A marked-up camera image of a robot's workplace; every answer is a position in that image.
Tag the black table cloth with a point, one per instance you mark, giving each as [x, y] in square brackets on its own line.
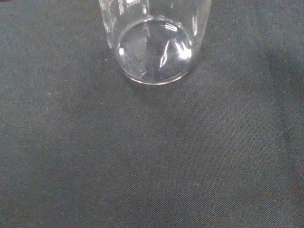
[152, 154]

